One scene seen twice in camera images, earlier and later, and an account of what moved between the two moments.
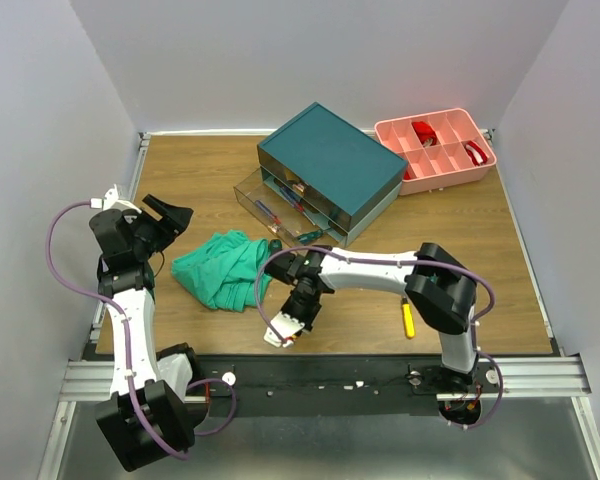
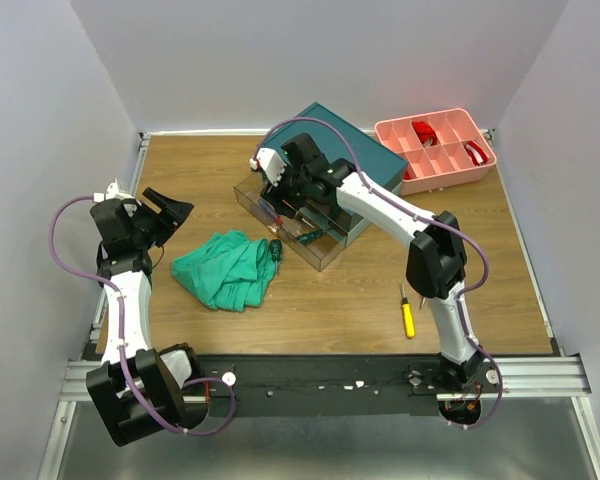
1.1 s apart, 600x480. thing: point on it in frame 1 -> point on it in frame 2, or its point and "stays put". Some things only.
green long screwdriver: (309, 236) stays put
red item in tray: (425, 133) stays put
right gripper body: (297, 310) -> (281, 195)
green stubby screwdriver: (274, 246) stays put
